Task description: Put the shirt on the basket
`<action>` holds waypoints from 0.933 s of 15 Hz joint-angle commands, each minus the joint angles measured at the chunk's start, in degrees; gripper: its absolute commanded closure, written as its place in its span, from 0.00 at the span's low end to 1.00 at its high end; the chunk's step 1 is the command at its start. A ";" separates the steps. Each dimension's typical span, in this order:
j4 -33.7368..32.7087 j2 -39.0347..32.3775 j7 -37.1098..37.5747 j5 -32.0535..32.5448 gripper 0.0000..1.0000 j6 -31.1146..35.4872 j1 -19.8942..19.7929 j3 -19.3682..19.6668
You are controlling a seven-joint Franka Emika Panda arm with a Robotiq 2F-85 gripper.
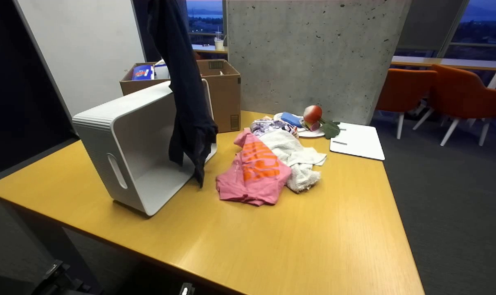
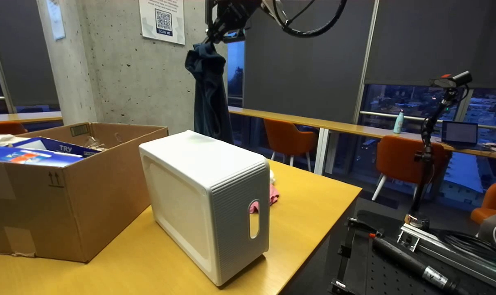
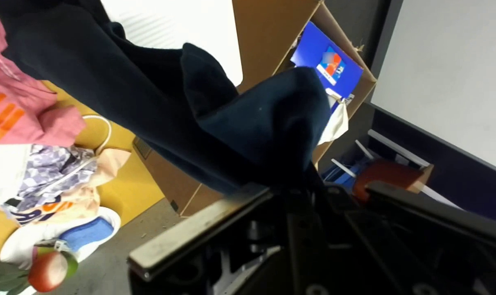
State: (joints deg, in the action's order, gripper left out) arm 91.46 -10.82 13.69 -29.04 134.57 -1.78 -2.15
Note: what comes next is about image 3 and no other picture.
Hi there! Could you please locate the white cloth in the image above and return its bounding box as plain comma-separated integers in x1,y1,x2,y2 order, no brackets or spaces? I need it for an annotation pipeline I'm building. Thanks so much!
0,143,34,210

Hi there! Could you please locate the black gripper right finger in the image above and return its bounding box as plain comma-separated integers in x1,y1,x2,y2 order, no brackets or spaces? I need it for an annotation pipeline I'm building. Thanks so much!
314,181,496,295

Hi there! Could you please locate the blue sponge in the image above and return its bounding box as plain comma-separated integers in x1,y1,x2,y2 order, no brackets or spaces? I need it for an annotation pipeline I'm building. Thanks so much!
57,217,116,255

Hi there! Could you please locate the green leaf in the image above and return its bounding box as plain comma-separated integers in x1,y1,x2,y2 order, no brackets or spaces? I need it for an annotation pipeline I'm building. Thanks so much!
0,256,30,295

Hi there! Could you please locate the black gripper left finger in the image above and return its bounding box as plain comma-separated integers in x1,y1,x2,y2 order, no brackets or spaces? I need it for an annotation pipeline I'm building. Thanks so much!
127,186,317,295

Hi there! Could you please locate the red apple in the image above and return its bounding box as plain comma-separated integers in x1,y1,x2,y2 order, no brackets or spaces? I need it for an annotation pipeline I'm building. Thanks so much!
26,245,80,294

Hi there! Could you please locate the white crumpled paper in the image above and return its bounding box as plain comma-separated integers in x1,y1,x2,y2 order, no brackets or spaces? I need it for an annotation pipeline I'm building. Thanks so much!
315,99,350,148

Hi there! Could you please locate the brown cardboard box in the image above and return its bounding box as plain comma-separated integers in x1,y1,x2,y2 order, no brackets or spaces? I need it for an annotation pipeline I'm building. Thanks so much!
130,0,378,219

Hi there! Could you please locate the pink shirt orange print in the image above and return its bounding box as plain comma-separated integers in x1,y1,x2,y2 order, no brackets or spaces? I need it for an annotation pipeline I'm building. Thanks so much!
0,5,88,148

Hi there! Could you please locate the purple patterned cloth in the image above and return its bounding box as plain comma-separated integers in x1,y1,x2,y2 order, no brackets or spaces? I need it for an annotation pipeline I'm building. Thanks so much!
3,145,99,227

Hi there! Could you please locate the white plate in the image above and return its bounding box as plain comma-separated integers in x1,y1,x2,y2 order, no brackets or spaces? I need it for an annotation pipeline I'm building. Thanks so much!
0,205,122,271

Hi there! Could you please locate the navy blue shirt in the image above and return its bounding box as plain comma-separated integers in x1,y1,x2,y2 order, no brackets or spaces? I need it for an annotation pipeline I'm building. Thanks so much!
0,0,332,199

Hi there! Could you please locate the peach cloth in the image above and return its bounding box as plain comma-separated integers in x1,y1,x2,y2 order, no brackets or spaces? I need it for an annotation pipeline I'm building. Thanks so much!
91,148,132,189

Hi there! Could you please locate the blue printed carton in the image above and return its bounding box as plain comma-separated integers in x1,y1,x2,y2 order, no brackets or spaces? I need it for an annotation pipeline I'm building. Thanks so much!
289,20,364,105

